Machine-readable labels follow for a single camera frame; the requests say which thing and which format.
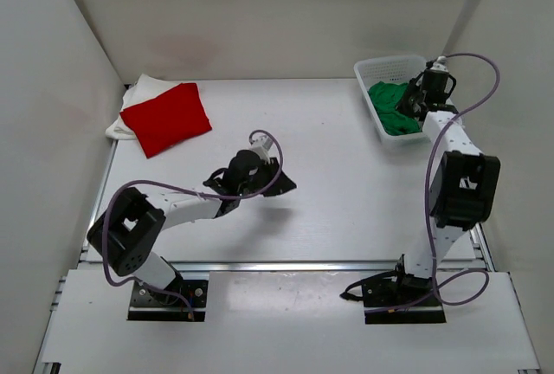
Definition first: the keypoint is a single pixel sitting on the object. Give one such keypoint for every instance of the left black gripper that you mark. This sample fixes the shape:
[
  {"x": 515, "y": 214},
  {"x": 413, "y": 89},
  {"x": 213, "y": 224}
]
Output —
[{"x": 282, "y": 184}]

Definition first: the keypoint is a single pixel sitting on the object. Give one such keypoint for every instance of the aluminium table rail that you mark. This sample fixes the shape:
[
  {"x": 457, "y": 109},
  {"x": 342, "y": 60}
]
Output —
[{"x": 283, "y": 266}]

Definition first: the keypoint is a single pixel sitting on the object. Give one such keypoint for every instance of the white plastic basket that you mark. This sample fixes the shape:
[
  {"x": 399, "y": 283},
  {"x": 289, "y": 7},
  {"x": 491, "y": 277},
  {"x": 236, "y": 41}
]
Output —
[{"x": 383, "y": 81}]

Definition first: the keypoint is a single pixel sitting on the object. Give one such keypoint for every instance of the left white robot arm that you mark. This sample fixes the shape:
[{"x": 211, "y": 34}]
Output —
[{"x": 125, "y": 234}]

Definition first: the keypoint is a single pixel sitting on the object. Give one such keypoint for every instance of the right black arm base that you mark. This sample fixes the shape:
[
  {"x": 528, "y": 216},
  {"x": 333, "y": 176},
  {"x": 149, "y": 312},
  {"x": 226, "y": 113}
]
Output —
[{"x": 396, "y": 297}]

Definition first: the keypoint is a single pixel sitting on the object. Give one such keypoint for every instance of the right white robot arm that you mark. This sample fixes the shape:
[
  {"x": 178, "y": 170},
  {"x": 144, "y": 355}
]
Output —
[{"x": 460, "y": 180}]

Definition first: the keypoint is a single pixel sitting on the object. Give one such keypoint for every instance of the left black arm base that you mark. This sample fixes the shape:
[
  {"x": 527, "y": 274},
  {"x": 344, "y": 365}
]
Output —
[{"x": 145, "y": 305}]

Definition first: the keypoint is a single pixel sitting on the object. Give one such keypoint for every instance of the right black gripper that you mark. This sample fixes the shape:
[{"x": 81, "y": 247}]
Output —
[{"x": 414, "y": 88}]

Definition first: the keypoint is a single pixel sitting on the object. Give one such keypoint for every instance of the green t shirt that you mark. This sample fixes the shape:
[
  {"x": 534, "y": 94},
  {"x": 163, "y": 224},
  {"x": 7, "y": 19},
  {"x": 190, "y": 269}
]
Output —
[{"x": 384, "y": 97}]

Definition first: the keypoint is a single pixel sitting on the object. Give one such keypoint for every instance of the red t shirt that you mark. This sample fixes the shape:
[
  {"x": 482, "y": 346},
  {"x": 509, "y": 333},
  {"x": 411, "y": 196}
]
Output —
[{"x": 167, "y": 120}]

